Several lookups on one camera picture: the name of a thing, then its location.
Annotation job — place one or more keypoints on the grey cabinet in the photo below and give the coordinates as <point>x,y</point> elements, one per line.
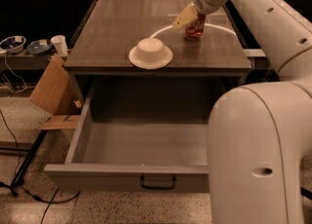
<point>116,26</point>

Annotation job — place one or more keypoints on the black drawer handle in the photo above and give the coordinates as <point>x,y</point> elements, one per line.
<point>158,183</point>

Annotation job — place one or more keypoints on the brown cardboard box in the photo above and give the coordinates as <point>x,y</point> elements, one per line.
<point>54,93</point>

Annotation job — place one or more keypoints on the blue bowl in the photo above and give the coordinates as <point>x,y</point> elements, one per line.
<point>39,48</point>
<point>13,45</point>

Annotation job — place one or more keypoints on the red coke can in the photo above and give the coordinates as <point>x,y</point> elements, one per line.
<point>195,29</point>

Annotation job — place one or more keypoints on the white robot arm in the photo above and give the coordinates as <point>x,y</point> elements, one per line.
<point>259,133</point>

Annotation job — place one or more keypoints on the open grey top drawer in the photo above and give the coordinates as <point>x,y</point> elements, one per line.
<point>134,127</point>

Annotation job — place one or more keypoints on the white upside-down bowl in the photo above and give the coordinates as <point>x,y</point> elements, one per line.
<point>150,53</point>

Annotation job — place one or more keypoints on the grey side shelf left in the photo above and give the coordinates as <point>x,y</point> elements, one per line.
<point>25,61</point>

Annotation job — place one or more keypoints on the white paper cup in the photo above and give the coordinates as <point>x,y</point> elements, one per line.
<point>60,44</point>

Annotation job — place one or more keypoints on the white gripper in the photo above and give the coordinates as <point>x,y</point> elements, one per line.
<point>201,5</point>

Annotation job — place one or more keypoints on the blue bowl right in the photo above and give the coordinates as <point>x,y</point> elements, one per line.
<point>39,48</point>

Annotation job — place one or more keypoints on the black stand leg left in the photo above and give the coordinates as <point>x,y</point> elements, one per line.
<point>18,179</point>

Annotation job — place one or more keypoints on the blue bowl left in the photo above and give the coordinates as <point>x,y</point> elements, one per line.
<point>13,45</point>

